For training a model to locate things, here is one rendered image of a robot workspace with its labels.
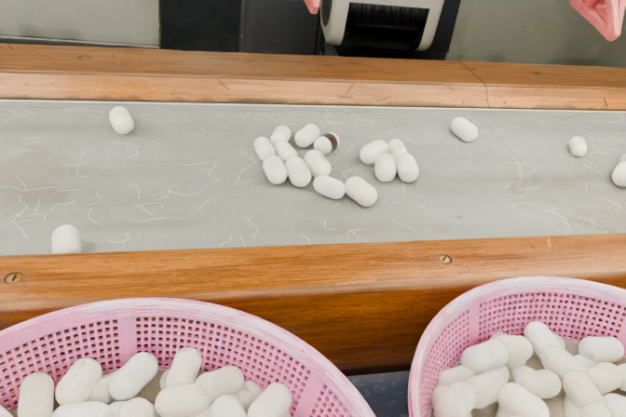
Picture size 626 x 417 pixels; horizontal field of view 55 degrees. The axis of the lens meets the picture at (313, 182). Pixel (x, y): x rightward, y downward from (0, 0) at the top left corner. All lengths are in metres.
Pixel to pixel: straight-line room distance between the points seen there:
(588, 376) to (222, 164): 0.36
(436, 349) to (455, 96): 0.46
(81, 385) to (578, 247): 0.39
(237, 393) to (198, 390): 0.03
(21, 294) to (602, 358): 0.40
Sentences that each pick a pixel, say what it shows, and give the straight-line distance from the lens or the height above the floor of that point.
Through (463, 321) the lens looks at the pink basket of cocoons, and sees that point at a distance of 0.44.
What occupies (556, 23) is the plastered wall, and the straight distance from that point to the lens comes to 3.11.
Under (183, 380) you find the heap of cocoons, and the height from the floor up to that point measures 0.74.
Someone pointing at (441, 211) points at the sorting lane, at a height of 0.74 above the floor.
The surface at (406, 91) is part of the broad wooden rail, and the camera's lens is 0.78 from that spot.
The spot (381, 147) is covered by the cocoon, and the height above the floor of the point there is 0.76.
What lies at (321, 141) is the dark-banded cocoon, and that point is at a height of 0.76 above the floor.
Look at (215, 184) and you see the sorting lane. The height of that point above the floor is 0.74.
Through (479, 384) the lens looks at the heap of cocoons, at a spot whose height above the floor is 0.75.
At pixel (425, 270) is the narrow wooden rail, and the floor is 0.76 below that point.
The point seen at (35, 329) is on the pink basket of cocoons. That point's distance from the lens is 0.40.
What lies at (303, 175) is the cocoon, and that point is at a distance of 0.55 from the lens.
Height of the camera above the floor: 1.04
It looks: 31 degrees down
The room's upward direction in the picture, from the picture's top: 8 degrees clockwise
